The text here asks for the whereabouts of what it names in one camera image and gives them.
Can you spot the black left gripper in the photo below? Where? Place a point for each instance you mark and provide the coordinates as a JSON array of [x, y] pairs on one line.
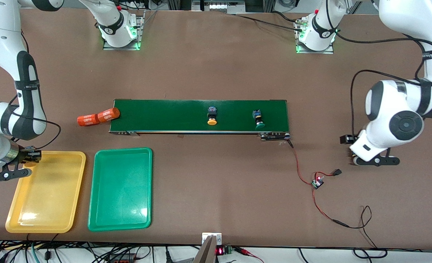
[[347, 139]]

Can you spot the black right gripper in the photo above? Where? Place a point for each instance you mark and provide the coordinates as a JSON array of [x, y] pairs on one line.
[[29, 155]]

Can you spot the orange cylinder white 4680 print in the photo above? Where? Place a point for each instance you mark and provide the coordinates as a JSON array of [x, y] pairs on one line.
[[109, 115], [86, 120]]

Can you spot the green mushroom push button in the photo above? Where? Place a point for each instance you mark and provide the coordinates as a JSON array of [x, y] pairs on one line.
[[258, 120]]

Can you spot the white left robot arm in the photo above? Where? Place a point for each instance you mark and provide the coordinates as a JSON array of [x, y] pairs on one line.
[[391, 106]]

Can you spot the red lead with black plug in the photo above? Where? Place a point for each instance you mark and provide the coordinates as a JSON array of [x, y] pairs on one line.
[[337, 172]]

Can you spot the yellow plastic tray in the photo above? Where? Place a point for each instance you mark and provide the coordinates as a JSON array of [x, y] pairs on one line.
[[44, 197]]

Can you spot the small controller circuit board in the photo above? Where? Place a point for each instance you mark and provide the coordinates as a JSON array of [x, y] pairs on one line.
[[317, 183]]

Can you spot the green plastic tray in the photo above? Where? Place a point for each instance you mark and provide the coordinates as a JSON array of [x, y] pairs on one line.
[[121, 190]]

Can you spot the green conveyor belt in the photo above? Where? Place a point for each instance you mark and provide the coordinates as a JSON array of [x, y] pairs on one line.
[[164, 115]]

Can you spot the black power strip red switches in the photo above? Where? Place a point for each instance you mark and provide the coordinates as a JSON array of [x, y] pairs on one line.
[[122, 258]]

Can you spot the red black clip lead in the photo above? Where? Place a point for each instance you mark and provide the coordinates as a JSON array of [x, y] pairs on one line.
[[247, 252]]

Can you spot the module with red digits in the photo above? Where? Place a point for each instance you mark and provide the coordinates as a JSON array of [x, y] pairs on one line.
[[223, 251]]

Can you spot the white light unit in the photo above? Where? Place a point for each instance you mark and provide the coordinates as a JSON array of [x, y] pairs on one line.
[[217, 6]]

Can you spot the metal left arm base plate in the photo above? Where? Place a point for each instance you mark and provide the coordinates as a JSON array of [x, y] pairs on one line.
[[329, 51]]

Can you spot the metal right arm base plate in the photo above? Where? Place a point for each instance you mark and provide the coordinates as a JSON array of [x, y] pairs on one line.
[[108, 47]]

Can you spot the grey metal camera bracket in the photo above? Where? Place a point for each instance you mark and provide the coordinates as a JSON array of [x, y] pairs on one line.
[[206, 252]]

